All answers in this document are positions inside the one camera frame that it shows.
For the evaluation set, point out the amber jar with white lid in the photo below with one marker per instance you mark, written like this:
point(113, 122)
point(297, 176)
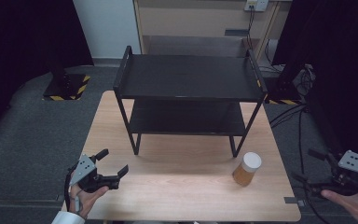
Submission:
point(244, 175)

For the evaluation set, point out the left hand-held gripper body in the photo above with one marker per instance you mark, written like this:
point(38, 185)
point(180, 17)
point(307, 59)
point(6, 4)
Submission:
point(85, 169)

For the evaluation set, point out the person's white sleeve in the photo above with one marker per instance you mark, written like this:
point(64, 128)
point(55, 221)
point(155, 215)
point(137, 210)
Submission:
point(68, 218)

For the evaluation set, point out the black stand with striped base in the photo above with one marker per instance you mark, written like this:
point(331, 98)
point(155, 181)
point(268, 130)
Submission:
point(281, 91)
point(65, 87)

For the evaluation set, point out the white wall power socket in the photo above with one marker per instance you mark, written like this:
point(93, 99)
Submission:
point(256, 4)

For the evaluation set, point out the black two-tier metal shelf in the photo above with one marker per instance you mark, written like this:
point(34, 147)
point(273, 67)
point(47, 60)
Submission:
point(186, 77)

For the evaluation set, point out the grey tape strip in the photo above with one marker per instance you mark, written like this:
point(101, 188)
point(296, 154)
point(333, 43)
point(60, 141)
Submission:
point(236, 32)

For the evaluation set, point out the black curtain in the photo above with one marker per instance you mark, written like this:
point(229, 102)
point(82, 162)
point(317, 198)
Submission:
point(28, 46)
point(338, 62)

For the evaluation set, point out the light wooden cabinet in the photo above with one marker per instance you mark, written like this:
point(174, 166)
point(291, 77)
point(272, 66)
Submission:
point(195, 21)

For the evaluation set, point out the grey tape piece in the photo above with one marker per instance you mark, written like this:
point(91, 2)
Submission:
point(293, 200)

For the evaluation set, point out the person's left hand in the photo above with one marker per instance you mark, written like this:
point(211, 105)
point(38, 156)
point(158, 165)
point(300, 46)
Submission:
point(85, 200)

